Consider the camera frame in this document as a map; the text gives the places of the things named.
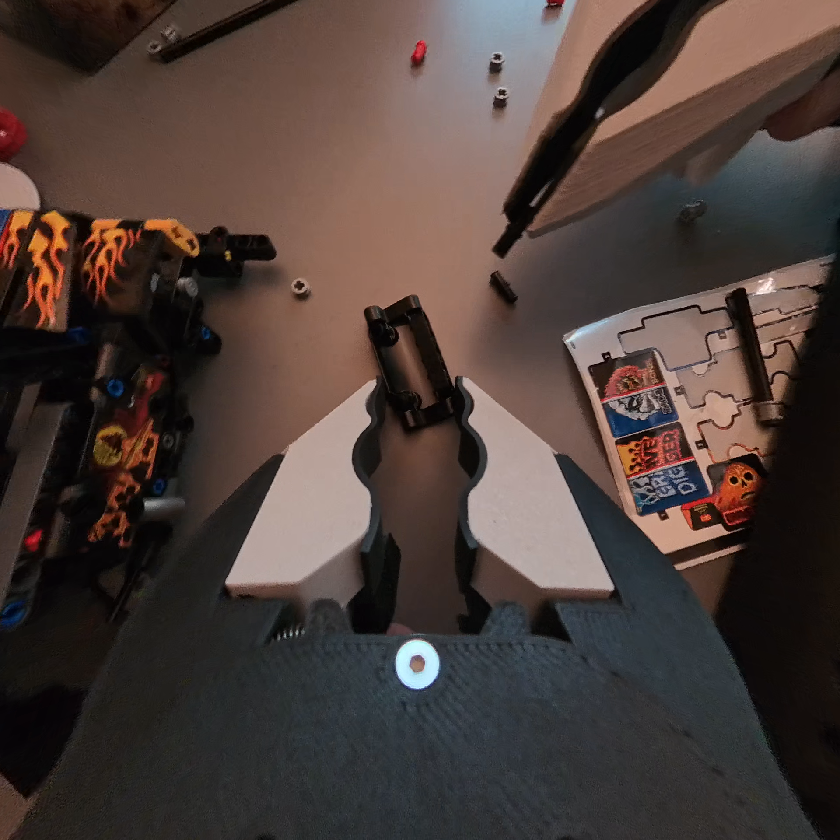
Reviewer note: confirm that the flame-printed toy truck model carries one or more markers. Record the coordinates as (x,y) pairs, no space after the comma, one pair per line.
(111,262)

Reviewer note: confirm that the white book stand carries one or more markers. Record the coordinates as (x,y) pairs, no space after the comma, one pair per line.
(16,187)

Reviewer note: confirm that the sticker sheet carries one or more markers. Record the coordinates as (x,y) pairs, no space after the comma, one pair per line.
(656,512)

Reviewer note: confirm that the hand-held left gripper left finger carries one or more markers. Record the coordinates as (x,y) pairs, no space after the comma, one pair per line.
(295,512)

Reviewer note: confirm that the grey desk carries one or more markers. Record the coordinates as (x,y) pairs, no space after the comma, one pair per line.
(361,164)

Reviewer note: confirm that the dark perforated panel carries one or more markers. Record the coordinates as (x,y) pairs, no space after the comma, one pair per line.
(787,590)

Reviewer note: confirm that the red toy wheel rim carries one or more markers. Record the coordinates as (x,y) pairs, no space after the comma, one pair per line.
(10,134)

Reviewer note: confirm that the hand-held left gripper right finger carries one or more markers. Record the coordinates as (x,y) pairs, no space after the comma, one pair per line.
(544,512)

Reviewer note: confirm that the black long toy axle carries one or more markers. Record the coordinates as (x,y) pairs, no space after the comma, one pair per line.
(223,33)

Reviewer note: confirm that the person's right hand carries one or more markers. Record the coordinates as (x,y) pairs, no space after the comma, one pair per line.
(807,108)

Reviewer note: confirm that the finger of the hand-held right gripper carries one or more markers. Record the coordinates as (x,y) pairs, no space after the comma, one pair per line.
(689,118)
(590,33)

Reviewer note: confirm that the toy truck set box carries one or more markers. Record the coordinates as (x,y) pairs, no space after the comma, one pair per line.
(65,26)

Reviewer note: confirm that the short black axle with stop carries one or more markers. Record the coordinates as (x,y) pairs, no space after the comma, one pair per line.
(751,354)

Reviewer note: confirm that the small black toy pin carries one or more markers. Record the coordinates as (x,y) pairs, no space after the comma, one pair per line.
(508,239)
(503,287)

